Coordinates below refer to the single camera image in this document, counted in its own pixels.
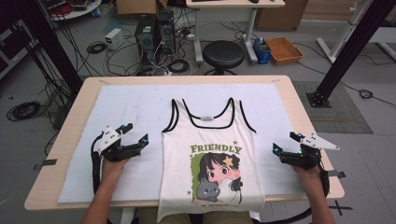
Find round white table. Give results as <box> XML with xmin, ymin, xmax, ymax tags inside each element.
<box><xmin>46</xmin><ymin>0</ymin><xmax>104</xmax><ymax>22</ymax></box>

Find small black cable coil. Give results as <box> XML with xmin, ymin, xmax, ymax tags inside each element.
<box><xmin>167</xmin><ymin>58</ymin><xmax>191</xmax><ymax>75</ymax></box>
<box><xmin>358</xmin><ymin>89</ymin><xmax>375</xmax><ymax>100</ymax></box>
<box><xmin>86</xmin><ymin>40</ymin><xmax>107</xmax><ymax>55</ymax></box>

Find person's right hand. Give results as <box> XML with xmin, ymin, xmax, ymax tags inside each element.
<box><xmin>290</xmin><ymin>163</ymin><xmax>324</xmax><ymax>189</ymax></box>

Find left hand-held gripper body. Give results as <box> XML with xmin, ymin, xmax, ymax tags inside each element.
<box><xmin>93</xmin><ymin>125</ymin><xmax>141</xmax><ymax>162</ymax></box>

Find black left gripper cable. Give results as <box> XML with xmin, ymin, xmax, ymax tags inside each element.
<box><xmin>90</xmin><ymin>133</ymin><xmax>104</xmax><ymax>195</ymax></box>

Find white metal stand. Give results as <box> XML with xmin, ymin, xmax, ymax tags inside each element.
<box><xmin>316</xmin><ymin>0</ymin><xmax>375</xmax><ymax>64</ymax></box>

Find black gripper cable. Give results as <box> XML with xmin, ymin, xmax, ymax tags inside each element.
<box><xmin>90</xmin><ymin>133</ymin><xmax>104</xmax><ymax>195</ymax></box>
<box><xmin>258</xmin><ymin>169</ymin><xmax>332</xmax><ymax>224</ymax></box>

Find orange shallow tray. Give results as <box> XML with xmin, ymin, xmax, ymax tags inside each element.
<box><xmin>264</xmin><ymin>36</ymin><xmax>304</xmax><ymax>66</ymax></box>

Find black tape strip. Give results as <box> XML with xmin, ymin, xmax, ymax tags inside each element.
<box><xmin>33</xmin><ymin>158</ymin><xmax>58</xmax><ymax>172</ymax></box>
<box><xmin>326</xmin><ymin>170</ymin><xmax>347</xmax><ymax>179</ymax></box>

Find large black cable coil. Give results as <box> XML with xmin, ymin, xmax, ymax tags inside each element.
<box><xmin>6</xmin><ymin>100</ymin><xmax>42</xmax><ymax>122</ymax></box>

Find large cardboard box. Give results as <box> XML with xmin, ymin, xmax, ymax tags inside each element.
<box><xmin>255</xmin><ymin>0</ymin><xmax>310</xmax><ymax>33</ymax></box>

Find white table mat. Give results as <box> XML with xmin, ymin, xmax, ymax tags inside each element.
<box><xmin>57</xmin><ymin>83</ymin><xmax>307</xmax><ymax>204</ymax></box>

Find black metal frame post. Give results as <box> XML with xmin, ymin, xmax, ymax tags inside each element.
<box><xmin>17</xmin><ymin>0</ymin><xmax>84</xmax><ymax>94</ymax></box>
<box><xmin>305</xmin><ymin>0</ymin><xmax>396</xmax><ymax>109</ymax></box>

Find black tape cross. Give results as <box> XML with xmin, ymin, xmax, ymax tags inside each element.
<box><xmin>328</xmin><ymin>200</ymin><xmax>354</xmax><ymax>217</ymax></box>

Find blue box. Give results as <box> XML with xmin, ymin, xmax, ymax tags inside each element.
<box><xmin>252</xmin><ymin>37</ymin><xmax>273</xmax><ymax>65</ymax></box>

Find black computer tower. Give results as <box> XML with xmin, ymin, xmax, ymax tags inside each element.
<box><xmin>134</xmin><ymin>14</ymin><xmax>159</xmax><ymax>67</ymax></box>
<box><xmin>156</xmin><ymin>9</ymin><xmax>177</xmax><ymax>56</ymax></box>

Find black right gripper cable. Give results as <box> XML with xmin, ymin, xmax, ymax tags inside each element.
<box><xmin>258</xmin><ymin>169</ymin><xmax>332</xmax><ymax>224</ymax></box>

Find small cardboard box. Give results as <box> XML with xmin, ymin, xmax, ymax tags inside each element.
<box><xmin>116</xmin><ymin>0</ymin><xmax>169</xmax><ymax>17</ymax></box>

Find person's left hand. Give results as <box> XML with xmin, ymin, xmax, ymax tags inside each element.
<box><xmin>101</xmin><ymin>157</ymin><xmax>130</xmax><ymax>185</ymax></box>

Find white desk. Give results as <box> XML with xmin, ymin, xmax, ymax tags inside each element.
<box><xmin>185</xmin><ymin>0</ymin><xmax>287</xmax><ymax>65</ymax></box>

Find person's khaki trousers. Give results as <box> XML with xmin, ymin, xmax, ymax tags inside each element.
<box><xmin>137</xmin><ymin>207</ymin><xmax>254</xmax><ymax>224</ymax></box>

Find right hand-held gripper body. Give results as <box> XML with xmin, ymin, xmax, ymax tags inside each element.
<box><xmin>284</xmin><ymin>133</ymin><xmax>341</xmax><ymax>171</ymax></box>

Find black round stool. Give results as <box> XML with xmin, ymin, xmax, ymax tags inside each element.
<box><xmin>202</xmin><ymin>39</ymin><xmax>247</xmax><ymax>77</ymax></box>

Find white cartoon print tank top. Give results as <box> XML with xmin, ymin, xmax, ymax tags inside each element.
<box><xmin>157</xmin><ymin>97</ymin><xmax>266</xmax><ymax>223</ymax></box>

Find grey floor mat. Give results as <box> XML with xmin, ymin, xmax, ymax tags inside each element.
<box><xmin>291</xmin><ymin>80</ymin><xmax>375</xmax><ymax>135</ymax></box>

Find white power supply box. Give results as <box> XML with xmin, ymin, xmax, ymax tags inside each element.
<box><xmin>104</xmin><ymin>28</ymin><xmax>125</xmax><ymax>51</ymax></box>

